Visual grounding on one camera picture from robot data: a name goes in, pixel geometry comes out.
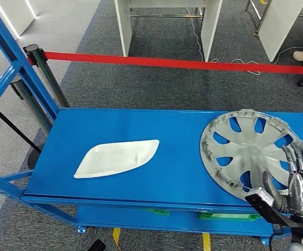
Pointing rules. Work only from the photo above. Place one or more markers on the yellow tape square outline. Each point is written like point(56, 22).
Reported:
point(116, 239)

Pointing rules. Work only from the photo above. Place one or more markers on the white plinth with light strip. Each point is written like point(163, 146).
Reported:
point(15, 14)

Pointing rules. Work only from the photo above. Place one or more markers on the white curved plastic part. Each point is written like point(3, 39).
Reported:
point(114, 159)

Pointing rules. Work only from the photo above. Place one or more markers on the red barrier belt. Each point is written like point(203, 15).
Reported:
point(166, 63)

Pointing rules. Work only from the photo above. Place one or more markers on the green plastic crate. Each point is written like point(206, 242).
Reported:
point(230, 217)
point(157, 212)

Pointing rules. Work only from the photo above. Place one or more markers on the blue metal shelf rack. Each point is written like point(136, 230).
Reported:
point(166, 156)

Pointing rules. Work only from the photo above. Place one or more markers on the silver wheel hubcap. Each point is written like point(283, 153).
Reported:
point(245, 152)

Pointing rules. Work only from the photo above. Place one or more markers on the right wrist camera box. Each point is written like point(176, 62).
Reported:
point(261, 202)

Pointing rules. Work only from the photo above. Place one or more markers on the chrome barrier stanchion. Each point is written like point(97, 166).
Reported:
point(31, 104)
point(49, 78)

